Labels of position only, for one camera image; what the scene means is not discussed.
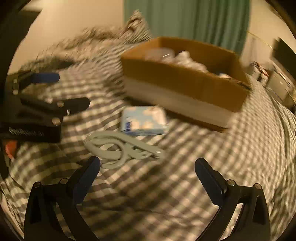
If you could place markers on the grey checkered duvet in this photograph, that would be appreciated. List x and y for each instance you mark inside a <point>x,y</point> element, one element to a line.
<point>164,139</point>

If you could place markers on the blue tissue pack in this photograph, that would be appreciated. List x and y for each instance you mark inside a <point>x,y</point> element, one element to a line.
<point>143,121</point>

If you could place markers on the checkered pillow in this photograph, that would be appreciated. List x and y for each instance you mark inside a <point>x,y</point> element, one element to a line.
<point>136,29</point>

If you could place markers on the person's left hand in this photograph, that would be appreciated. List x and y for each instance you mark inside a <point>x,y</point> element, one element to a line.
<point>10,147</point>

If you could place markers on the clear floss pick jar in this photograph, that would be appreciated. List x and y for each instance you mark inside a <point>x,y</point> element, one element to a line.
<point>165,55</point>

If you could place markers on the black wall television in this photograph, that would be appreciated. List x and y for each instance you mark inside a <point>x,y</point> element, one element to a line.
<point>285,56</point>

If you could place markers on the grey cabinet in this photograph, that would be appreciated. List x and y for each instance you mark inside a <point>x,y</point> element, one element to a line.
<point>280,89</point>

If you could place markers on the white plush toy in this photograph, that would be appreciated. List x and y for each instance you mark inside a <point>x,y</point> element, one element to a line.
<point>184,59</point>

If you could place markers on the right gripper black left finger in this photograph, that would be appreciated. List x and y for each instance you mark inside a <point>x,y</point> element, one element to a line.
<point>41,222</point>

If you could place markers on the brown cardboard box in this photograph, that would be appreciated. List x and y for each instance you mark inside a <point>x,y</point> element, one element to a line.
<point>212,99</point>

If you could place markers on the green curtain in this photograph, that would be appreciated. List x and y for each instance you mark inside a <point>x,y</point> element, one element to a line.
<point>221,23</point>

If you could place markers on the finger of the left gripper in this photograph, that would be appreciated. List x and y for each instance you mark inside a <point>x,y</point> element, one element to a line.
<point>24,79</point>
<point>60,107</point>

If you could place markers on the floral patterned blanket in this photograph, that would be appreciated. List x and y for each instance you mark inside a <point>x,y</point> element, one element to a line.
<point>99,33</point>

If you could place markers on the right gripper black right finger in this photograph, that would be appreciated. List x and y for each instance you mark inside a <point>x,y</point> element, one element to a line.
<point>253,221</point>

